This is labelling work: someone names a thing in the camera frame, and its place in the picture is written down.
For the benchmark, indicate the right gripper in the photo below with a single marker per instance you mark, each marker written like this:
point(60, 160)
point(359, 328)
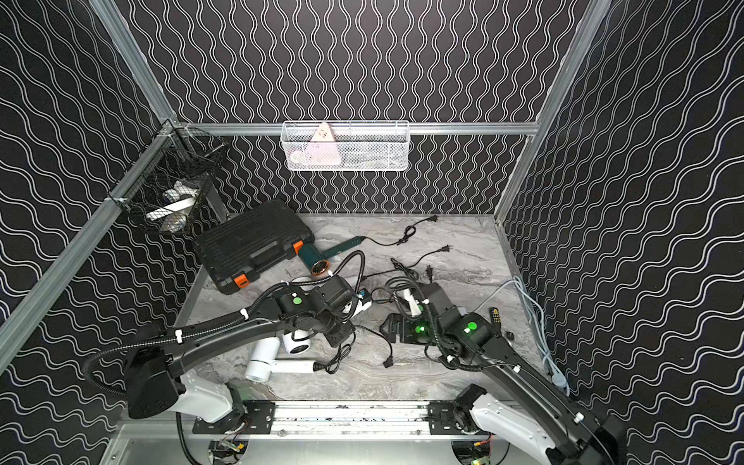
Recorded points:
point(405, 321)

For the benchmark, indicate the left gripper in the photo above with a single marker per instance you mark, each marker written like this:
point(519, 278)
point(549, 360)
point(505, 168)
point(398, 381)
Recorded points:
point(339, 332)

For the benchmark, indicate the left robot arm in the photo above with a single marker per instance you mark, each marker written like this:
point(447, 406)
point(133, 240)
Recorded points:
point(157, 363)

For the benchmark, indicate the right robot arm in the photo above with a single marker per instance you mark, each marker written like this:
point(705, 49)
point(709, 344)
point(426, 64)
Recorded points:
point(547, 424)

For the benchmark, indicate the green hair dryer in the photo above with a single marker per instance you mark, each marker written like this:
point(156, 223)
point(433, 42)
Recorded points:
point(319, 262)

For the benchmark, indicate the white hair dryer middle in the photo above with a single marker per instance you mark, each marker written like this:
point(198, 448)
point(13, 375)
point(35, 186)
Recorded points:
point(297, 342)

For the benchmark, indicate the white hair dryer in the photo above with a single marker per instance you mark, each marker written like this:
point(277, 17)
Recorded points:
point(264, 362)
point(297, 342)

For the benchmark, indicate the white hair dryer lower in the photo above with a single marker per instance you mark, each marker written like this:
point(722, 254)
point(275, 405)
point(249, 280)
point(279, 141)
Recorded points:
point(264, 362)

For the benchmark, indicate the black plastic tool case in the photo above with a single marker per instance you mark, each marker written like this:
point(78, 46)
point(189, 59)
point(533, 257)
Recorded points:
point(236, 253)

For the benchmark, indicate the pink triangular card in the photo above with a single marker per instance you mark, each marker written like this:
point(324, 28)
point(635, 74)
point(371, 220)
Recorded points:
point(322, 150)

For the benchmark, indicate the white items in basket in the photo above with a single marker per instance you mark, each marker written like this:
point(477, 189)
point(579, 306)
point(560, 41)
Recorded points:
point(173, 216)

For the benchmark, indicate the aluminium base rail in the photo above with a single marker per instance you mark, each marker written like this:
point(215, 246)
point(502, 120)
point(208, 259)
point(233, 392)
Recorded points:
point(336, 420)

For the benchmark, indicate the clear wall basket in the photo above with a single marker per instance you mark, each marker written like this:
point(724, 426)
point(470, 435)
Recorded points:
point(364, 145)

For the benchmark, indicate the black wire basket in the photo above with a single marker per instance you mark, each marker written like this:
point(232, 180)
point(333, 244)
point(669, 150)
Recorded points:
point(190, 155)

